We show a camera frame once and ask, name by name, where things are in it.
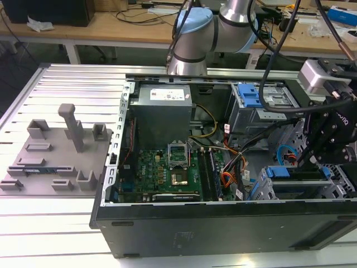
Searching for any orange and red wire bundle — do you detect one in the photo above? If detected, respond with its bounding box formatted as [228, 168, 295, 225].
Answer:
[221, 171, 238, 190]

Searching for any blue plastic drive latch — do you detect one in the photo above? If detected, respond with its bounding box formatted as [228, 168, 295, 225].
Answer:
[238, 83, 267, 108]

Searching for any wooden desk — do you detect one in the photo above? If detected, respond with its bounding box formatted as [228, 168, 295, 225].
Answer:
[0, 5, 357, 59]

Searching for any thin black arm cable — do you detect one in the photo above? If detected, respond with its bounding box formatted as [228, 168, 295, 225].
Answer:
[164, 0, 196, 65]

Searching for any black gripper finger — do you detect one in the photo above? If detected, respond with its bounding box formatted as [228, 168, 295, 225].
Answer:
[310, 132, 340, 164]
[297, 107, 329, 168]

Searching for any RAM slot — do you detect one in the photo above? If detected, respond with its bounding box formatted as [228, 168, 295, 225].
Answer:
[197, 148, 215, 202]
[208, 148, 224, 200]

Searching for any small black device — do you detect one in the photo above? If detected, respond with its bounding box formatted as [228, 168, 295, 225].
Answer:
[279, 13, 299, 33]

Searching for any black hose copper end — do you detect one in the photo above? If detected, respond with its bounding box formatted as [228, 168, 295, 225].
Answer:
[315, 0, 357, 61]

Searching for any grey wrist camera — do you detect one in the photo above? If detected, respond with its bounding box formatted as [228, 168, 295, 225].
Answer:
[297, 59, 353, 95]

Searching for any metal socket cover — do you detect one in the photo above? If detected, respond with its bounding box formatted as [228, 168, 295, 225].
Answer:
[166, 142, 191, 169]

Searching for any blue hanging cable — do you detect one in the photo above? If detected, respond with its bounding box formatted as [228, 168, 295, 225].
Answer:
[262, 21, 279, 56]

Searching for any grey power supply unit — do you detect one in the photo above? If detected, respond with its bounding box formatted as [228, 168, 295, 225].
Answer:
[129, 85, 194, 146]

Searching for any grey metal disk bay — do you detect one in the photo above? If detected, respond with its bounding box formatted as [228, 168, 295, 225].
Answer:
[250, 117, 357, 200]

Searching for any crumpled white paper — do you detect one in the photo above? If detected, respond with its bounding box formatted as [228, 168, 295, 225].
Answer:
[26, 16, 55, 32]

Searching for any CPU socket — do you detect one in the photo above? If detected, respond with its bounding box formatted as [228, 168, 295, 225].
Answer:
[170, 171, 190, 187]

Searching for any dark RAM stick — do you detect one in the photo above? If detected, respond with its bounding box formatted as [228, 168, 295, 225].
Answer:
[8, 166, 72, 175]

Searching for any black box on desk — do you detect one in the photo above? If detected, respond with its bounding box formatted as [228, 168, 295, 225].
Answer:
[2, 0, 95, 27]

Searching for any black sleeved cable bundle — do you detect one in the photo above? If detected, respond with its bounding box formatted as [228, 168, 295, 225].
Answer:
[223, 117, 303, 175]

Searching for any black open PC case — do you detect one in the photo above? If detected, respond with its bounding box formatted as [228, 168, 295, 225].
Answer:
[89, 73, 357, 259]

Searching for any clear plastic bag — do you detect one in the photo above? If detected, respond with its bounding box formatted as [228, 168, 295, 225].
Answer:
[307, 22, 332, 39]

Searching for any yellow and black power cable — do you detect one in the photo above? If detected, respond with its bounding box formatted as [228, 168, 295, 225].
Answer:
[189, 103, 219, 139]

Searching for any hard disk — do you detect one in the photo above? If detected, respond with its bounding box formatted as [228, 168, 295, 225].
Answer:
[264, 164, 333, 182]

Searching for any grey parts rack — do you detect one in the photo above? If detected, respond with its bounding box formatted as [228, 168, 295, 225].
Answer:
[0, 103, 114, 196]

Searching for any grey optical drive cage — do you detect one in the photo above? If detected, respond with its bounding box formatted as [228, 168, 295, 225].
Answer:
[227, 82, 303, 135]

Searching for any blue cardboard box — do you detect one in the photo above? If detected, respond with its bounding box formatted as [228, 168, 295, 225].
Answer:
[326, 7, 357, 27]

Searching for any green motherboard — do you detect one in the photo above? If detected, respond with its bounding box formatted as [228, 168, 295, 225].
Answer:
[117, 145, 232, 202]

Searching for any thick black gripper cable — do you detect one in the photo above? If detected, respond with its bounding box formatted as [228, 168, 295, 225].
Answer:
[258, 0, 357, 116]

